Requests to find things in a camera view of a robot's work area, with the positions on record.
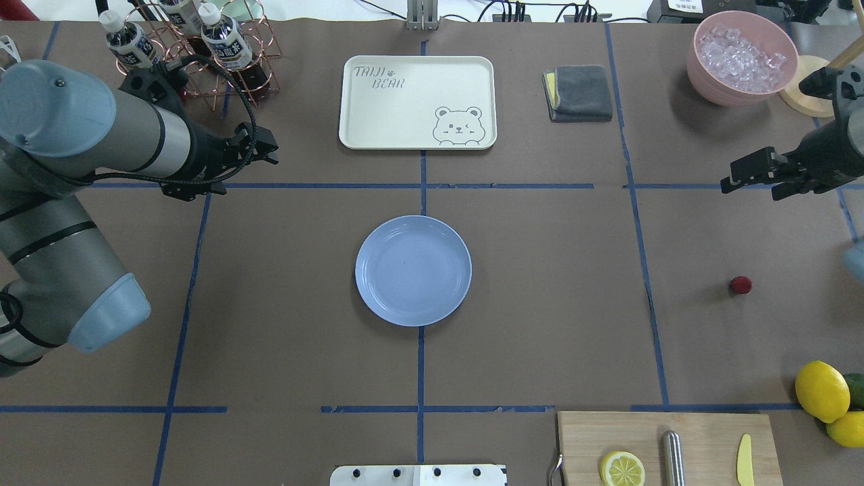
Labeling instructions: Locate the red strawberry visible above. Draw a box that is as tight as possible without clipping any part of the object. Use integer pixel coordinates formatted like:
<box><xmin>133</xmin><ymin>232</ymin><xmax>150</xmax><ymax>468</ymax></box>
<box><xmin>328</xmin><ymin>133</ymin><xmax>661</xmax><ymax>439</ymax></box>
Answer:
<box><xmin>728</xmin><ymin>275</ymin><xmax>753</xmax><ymax>295</ymax></box>

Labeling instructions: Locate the blue plate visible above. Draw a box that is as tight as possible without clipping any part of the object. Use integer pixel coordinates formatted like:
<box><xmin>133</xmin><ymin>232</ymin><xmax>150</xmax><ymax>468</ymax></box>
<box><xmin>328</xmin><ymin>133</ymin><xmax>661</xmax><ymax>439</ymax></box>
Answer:
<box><xmin>354</xmin><ymin>215</ymin><xmax>473</xmax><ymax>328</ymax></box>

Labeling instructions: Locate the wooden cup stand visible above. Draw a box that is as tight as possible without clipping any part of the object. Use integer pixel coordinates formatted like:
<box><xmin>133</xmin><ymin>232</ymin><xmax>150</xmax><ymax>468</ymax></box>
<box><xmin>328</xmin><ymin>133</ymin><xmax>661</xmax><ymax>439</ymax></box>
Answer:
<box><xmin>780</xmin><ymin>36</ymin><xmax>863</xmax><ymax>119</ymax></box>

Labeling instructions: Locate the pink bowl of ice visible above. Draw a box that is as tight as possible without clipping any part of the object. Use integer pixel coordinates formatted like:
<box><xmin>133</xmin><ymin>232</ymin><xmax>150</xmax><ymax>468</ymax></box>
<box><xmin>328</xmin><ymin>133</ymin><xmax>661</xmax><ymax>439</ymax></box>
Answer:
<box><xmin>687</xmin><ymin>10</ymin><xmax>799</xmax><ymax>107</ymax></box>

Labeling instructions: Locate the bottle white cap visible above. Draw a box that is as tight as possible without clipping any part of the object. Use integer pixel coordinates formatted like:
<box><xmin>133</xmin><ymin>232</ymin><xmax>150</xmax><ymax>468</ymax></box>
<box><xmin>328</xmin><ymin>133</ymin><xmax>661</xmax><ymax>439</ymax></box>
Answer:
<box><xmin>158</xmin><ymin>1</ymin><xmax>203</xmax><ymax>37</ymax></box>
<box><xmin>198</xmin><ymin>2</ymin><xmax>254</xmax><ymax>72</ymax></box>
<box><xmin>98</xmin><ymin>9</ymin><xmax>158</xmax><ymax>71</ymax></box>

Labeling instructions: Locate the cream bear tray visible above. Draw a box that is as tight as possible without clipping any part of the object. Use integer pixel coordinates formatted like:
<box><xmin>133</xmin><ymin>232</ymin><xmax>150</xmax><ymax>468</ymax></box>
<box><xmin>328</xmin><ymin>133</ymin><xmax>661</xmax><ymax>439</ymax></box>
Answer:
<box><xmin>337</xmin><ymin>55</ymin><xmax>497</xmax><ymax>151</ymax></box>

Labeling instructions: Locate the grey folded cloth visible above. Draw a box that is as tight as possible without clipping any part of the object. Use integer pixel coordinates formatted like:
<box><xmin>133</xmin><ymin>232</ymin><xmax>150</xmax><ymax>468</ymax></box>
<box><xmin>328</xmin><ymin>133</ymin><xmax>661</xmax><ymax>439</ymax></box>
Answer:
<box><xmin>542</xmin><ymin>65</ymin><xmax>613</xmax><ymax>123</ymax></box>

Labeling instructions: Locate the green lime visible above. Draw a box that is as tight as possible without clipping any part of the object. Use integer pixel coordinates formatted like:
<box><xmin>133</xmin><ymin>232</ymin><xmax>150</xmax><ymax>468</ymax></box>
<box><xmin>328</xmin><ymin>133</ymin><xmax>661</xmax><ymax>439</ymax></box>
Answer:
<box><xmin>843</xmin><ymin>373</ymin><xmax>864</xmax><ymax>411</ymax></box>

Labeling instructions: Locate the large yellow lemon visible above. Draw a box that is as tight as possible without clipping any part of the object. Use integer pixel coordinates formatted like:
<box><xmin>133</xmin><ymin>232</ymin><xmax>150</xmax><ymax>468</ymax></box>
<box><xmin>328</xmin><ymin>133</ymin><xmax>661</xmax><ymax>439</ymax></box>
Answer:
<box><xmin>795</xmin><ymin>360</ymin><xmax>851</xmax><ymax>424</ymax></box>

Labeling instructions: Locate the wooden cutting board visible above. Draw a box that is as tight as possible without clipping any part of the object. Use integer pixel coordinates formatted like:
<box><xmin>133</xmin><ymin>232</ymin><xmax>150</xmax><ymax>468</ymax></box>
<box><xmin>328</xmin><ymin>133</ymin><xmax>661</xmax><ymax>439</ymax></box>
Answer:
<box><xmin>556</xmin><ymin>411</ymin><xmax>785</xmax><ymax>486</ymax></box>

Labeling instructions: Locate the small yellow lemon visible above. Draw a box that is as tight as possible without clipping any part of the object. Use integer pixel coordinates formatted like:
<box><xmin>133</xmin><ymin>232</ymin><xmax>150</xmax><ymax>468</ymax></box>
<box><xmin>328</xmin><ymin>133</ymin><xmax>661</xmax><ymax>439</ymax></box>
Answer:
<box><xmin>825</xmin><ymin>411</ymin><xmax>863</xmax><ymax>448</ymax></box>

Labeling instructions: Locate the yellow plastic knife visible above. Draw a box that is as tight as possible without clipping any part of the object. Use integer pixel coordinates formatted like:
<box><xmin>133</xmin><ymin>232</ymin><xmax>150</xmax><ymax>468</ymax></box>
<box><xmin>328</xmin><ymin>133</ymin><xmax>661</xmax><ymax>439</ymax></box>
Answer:
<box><xmin>736</xmin><ymin>433</ymin><xmax>754</xmax><ymax>486</ymax></box>

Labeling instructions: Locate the steel muddler rod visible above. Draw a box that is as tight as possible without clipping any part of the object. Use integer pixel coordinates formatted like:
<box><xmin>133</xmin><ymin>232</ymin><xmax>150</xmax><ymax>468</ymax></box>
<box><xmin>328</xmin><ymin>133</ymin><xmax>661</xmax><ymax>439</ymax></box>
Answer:
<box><xmin>661</xmin><ymin>430</ymin><xmax>686</xmax><ymax>485</ymax></box>

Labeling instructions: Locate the lemon half slice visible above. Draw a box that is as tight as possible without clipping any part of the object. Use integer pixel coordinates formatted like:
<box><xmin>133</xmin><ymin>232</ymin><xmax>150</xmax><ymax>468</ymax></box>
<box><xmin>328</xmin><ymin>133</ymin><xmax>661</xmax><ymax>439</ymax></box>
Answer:
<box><xmin>599</xmin><ymin>450</ymin><xmax>646</xmax><ymax>485</ymax></box>

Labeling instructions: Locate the copper wire bottle rack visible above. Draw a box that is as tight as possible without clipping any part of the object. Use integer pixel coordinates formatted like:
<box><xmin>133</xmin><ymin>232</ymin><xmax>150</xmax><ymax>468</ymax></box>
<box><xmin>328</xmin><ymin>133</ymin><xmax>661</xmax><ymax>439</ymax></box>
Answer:
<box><xmin>97</xmin><ymin>1</ymin><xmax>281</xmax><ymax>105</ymax></box>

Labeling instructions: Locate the aluminium frame post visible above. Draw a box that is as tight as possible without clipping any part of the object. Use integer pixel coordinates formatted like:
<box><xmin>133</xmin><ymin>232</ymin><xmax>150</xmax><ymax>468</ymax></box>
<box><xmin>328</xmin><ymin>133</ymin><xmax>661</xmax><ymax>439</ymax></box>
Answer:
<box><xmin>406</xmin><ymin>0</ymin><xmax>440</xmax><ymax>31</ymax></box>

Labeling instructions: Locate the white pedestal base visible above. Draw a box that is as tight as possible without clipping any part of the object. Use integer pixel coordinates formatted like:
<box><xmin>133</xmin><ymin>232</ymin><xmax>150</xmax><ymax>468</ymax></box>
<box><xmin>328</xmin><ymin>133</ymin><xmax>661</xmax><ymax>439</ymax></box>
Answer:
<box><xmin>329</xmin><ymin>464</ymin><xmax>508</xmax><ymax>485</ymax></box>

